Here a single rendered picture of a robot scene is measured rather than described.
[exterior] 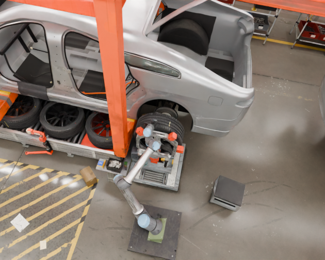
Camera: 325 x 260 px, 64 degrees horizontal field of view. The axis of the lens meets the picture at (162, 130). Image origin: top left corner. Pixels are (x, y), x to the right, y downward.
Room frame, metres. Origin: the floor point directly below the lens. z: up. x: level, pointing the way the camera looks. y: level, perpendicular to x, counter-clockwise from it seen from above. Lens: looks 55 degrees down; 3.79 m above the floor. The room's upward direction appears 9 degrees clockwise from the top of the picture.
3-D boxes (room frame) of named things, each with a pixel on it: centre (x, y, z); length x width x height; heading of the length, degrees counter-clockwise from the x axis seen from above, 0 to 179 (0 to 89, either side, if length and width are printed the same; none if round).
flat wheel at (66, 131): (2.30, 1.57, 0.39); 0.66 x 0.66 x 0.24
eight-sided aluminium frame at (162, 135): (1.79, 0.05, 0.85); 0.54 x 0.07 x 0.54; 86
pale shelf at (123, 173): (1.57, 0.61, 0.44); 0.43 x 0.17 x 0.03; 86
